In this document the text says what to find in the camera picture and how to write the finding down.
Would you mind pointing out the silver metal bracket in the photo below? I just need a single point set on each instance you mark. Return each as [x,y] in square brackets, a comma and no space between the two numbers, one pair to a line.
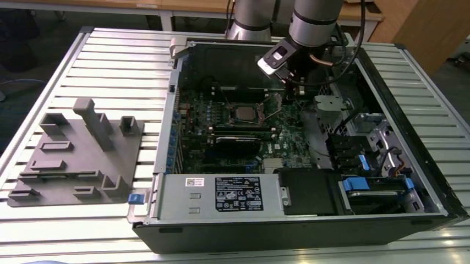
[330,103]

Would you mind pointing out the grey power supply unit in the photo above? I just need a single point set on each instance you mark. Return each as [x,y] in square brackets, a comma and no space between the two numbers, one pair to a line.
[173,192]

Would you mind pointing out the black PC case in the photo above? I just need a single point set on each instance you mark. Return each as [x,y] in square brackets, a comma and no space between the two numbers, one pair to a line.
[257,233]

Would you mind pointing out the silver finned heat sink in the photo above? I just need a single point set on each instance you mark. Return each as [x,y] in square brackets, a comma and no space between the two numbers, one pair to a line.
[272,162]

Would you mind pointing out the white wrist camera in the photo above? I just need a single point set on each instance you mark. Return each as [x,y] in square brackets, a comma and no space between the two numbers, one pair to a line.
[273,59]

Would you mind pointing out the black graphics card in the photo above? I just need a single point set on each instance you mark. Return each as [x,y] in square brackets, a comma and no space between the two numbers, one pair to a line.
[237,149]

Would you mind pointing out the grey parts rack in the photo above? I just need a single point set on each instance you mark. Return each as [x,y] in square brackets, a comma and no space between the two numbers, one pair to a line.
[85,165]

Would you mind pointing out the wooden cabinet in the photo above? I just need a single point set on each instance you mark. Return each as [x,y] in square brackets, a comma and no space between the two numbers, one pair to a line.
[433,27]

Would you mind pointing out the CPU socket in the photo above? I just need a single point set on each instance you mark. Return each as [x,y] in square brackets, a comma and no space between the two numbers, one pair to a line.
[261,115]

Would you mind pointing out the black disk bay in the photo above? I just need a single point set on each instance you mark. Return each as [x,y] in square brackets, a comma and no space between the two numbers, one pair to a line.
[341,148]

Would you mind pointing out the green motherboard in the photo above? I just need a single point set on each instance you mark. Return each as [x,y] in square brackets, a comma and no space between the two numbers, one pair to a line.
[290,137]

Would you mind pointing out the blue case latch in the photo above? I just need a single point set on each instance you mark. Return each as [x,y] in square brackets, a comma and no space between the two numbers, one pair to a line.
[137,199]

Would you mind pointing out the hard disk in blue carrier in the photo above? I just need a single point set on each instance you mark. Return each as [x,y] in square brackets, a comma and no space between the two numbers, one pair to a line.
[370,193]

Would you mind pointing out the blue carrier tab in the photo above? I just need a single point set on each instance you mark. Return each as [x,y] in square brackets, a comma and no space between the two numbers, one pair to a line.
[364,162]

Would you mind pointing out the silver drive cage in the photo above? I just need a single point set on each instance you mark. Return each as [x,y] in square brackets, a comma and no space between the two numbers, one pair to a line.
[344,90]

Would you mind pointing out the black RAM slot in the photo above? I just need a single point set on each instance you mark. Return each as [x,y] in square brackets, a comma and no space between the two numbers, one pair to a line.
[242,98]
[242,125]
[242,129]
[242,92]

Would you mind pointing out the wooden desk white legs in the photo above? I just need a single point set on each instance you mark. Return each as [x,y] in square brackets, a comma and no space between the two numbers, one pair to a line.
[349,15]
[91,3]

